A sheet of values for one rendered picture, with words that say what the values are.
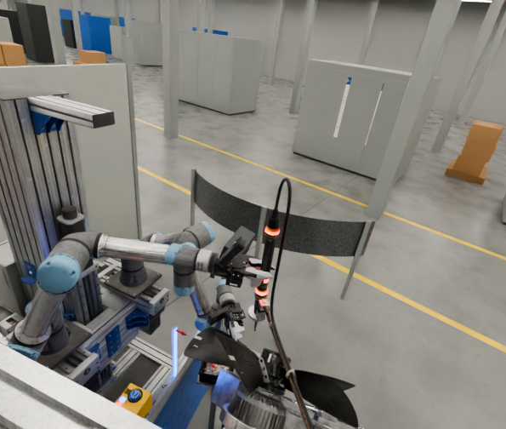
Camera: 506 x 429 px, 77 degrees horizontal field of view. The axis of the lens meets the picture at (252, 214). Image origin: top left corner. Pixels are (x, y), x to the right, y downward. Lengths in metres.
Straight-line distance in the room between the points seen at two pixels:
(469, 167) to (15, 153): 8.51
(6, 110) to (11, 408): 1.19
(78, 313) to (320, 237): 2.06
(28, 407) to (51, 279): 0.88
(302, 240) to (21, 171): 2.29
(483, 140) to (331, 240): 6.16
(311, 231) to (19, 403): 2.79
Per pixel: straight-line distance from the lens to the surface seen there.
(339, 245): 3.15
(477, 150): 8.79
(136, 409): 1.43
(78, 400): 0.31
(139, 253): 1.25
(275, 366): 1.33
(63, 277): 1.17
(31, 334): 1.45
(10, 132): 1.44
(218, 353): 1.40
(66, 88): 2.65
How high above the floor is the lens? 2.31
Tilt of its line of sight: 29 degrees down
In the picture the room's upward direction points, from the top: 8 degrees clockwise
